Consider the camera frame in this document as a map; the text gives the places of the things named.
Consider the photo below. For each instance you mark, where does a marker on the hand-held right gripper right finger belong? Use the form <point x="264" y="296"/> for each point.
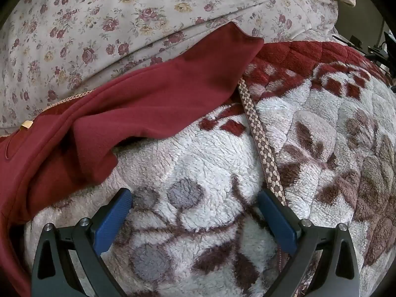
<point x="278" y="219"/>

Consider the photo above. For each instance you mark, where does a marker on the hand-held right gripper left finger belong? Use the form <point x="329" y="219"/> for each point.
<point x="113" y="222"/>

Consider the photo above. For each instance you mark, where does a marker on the dark red garment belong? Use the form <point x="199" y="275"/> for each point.
<point x="154" y="99"/>

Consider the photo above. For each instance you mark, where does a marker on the red and white fleece blanket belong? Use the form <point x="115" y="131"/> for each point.
<point x="201" y="161"/>

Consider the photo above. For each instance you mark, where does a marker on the black equipment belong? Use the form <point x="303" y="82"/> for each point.
<point x="379" y="52"/>

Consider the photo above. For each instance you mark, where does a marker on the floral rose print quilt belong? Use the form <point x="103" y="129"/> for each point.
<point x="123" y="21"/>

